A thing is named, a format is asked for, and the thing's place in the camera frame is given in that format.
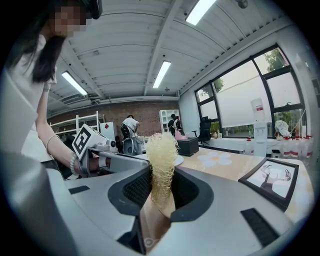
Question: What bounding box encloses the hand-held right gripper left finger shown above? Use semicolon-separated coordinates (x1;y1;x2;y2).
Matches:
47;161;153;256

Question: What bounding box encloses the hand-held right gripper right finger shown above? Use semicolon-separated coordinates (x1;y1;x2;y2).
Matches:
149;166;295;256

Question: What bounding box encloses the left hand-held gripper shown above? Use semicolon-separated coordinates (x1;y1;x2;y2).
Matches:
71;124;118;177

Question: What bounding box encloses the yellow sponge cloth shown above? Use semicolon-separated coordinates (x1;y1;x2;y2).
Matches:
145;132;180;216

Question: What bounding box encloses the person's left forearm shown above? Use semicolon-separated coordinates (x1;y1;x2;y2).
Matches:
36;84;81;176

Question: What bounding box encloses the white metal rack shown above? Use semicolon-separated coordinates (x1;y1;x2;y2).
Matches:
49;111;105;141

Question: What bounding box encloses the ceiling light panel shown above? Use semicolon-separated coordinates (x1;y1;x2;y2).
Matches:
185;0;217;26
61;70;89;96
152;60;172;89

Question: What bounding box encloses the black framed deer picture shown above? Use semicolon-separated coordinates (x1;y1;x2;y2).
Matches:
238;157;300;212

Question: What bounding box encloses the white window bench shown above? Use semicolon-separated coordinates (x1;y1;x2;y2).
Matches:
199;136;283;156

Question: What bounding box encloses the black leather tissue box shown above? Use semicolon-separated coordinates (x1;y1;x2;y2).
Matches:
177;136;200;158

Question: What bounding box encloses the single clear water jug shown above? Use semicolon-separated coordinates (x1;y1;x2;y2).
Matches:
244;136;255;156

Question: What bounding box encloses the white arched shelf cabinet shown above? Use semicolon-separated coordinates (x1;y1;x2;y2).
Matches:
159;109;181;133

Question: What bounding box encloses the person's white shirt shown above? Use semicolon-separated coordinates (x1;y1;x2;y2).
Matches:
0;33;58;163

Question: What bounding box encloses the black office chair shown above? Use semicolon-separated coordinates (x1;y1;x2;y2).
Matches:
191;116;213;146

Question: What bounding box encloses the pink tissue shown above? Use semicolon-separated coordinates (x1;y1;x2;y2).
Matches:
174;130;191;142

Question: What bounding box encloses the white water dispenser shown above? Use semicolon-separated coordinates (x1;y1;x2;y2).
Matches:
250;97;268;156

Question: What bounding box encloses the row of water jugs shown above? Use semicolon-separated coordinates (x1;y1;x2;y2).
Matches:
281;134;315;166

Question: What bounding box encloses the person's head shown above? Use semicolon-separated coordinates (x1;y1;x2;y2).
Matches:
47;0;103;38

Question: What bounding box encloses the black framed window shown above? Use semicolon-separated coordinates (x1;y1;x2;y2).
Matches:
194;43;307;140

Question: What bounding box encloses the pale bead bracelet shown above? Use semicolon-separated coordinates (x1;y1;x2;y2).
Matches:
69;152;80;176

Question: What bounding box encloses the thin metal bracelet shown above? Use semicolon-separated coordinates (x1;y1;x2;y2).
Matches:
46;134;61;156

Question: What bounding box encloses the black head-worn camera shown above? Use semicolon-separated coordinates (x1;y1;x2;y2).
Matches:
83;0;103;20

